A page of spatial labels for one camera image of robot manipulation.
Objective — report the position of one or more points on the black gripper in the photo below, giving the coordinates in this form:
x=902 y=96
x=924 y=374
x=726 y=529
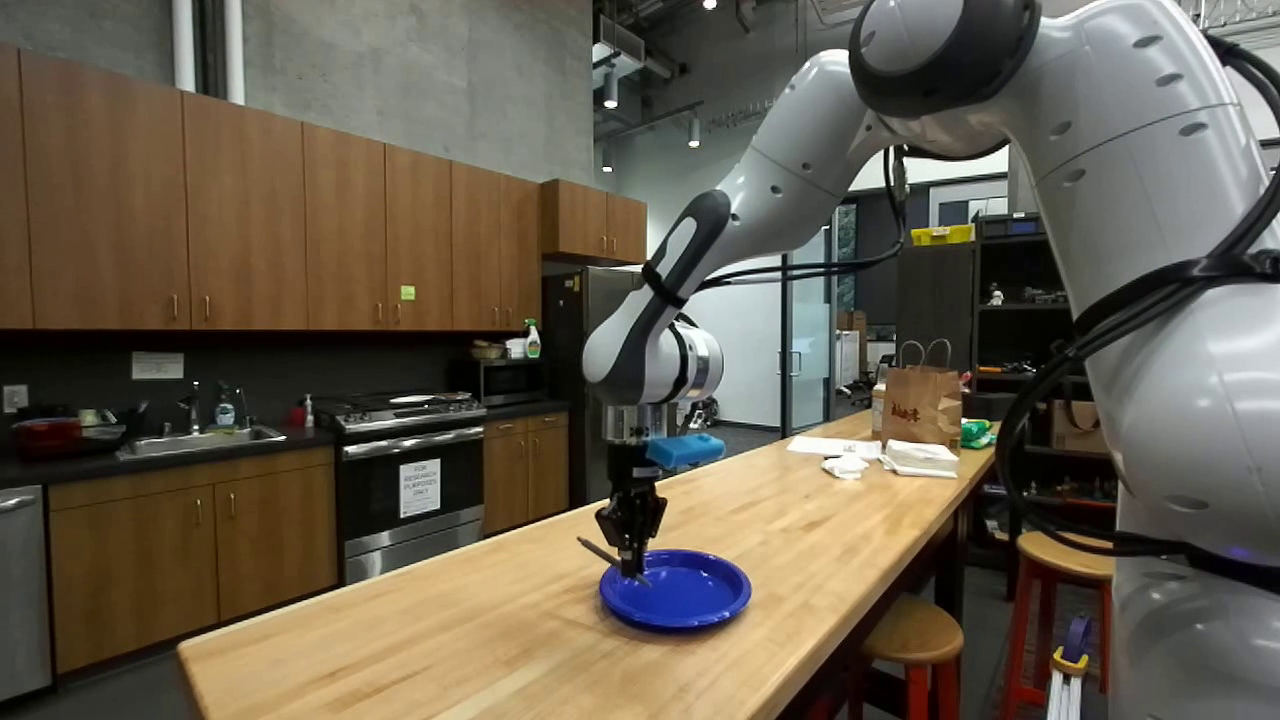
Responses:
x=638 y=480

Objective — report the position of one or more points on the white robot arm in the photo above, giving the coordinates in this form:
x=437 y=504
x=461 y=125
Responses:
x=1146 y=175

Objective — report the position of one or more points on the blue plastic plate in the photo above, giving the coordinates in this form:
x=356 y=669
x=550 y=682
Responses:
x=692 y=602

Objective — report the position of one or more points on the narrow wooden base cabinet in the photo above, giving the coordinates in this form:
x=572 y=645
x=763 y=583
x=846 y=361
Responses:
x=526 y=465

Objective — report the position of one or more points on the black microwave oven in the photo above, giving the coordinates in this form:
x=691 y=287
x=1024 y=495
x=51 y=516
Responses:
x=507 y=380

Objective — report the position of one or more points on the flat white paper sheet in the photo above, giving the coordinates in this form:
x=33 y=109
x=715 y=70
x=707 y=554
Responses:
x=825 y=444

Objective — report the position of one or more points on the white container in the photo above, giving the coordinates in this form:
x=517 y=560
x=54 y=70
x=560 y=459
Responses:
x=521 y=346

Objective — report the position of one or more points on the white paper notice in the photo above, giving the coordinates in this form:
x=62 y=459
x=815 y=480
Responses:
x=416 y=491

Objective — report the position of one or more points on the crumpled white napkin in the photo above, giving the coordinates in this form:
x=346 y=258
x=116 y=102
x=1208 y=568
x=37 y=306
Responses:
x=846 y=469

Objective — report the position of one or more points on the stainless steel oven range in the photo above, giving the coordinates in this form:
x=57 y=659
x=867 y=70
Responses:
x=406 y=544

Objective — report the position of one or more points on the tan bowl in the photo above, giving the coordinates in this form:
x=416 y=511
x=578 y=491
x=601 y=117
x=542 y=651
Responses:
x=485 y=350

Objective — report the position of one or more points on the white napkin stack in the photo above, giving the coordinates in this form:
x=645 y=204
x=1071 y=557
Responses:
x=920 y=463

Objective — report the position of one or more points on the round wooden stool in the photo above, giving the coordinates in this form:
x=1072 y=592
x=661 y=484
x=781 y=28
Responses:
x=913 y=633

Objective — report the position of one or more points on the brown paper bag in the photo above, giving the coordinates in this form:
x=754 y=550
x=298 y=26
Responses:
x=920 y=400

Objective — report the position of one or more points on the green cabinet sticker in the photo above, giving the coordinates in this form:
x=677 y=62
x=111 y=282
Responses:
x=406 y=293

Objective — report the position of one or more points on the small green object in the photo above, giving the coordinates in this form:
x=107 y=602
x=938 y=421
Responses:
x=976 y=433

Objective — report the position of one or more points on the dark shelving unit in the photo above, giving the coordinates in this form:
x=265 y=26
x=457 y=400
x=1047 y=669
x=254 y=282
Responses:
x=1000 y=333

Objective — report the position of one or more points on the clear soap bottle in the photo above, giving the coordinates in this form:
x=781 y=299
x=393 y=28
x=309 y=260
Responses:
x=225 y=409

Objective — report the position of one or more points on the yellow box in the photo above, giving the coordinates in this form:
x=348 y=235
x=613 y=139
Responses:
x=945 y=239

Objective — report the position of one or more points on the wooden stool with red legs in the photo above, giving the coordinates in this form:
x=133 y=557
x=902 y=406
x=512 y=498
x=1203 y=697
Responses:
x=1063 y=560

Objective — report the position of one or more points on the kitchen sink with faucet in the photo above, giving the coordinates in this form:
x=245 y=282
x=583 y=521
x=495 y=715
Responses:
x=203 y=441

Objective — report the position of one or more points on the wide wooden base cabinet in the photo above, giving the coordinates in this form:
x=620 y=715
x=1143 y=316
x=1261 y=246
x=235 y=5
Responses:
x=187 y=560

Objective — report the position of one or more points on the white blue yellow pole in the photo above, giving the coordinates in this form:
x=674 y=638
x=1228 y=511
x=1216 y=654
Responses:
x=1066 y=682

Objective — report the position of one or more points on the dark red cooking pot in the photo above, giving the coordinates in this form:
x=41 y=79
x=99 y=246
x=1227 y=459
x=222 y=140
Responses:
x=62 y=439

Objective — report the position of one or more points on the stainless steel dishwasher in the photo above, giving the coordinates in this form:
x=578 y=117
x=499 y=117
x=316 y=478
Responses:
x=26 y=602

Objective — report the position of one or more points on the small wooden wall cabinet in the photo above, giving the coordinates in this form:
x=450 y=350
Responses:
x=587 y=222

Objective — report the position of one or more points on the white wall outlet plate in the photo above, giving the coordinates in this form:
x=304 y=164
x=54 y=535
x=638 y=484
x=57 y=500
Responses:
x=157 y=365

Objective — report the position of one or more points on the long wooden wall cabinets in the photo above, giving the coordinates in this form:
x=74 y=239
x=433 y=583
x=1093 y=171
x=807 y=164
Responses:
x=240 y=213

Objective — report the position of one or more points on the white wall pipe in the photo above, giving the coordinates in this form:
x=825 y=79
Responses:
x=183 y=43
x=235 y=44

